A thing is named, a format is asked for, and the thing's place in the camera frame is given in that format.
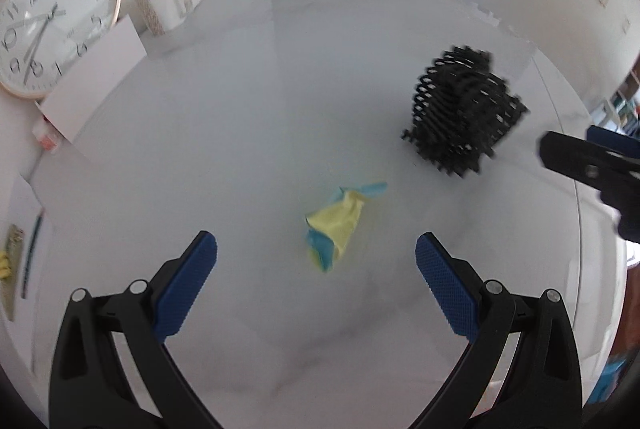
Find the black pen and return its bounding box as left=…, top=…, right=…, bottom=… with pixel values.
left=21, top=208, right=44, bottom=299

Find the white mug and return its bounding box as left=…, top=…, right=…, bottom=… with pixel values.
left=134, top=0, right=194, bottom=37

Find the yellow crumpled paper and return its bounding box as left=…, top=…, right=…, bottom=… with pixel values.
left=305, top=182, right=388, bottom=273

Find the small red white jar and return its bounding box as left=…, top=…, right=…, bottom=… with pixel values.
left=32, top=117, right=63, bottom=152

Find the white box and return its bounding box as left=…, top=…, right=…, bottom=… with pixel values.
left=38, top=15, right=146, bottom=143

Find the green yellow booklet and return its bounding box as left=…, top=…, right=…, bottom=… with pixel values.
left=1, top=224, right=25, bottom=322

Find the white paper sheet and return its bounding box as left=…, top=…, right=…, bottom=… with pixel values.
left=1, top=176, right=54, bottom=373

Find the black plastic mesh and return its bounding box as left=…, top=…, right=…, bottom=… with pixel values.
left=401, top=46, right=529, bottom=178

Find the round white wall clock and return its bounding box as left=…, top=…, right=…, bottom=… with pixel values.
left=1, top=0, right=122, bottom=100

